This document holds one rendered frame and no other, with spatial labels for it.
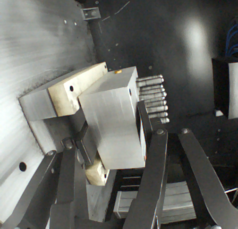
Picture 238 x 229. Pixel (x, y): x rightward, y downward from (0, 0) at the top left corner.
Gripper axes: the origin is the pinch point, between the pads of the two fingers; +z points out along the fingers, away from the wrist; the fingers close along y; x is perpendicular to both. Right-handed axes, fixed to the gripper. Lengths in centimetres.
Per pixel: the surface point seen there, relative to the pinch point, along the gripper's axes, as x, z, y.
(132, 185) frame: -24.2, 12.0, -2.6
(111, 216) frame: -24.6, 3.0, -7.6
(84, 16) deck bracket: 20.0, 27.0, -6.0
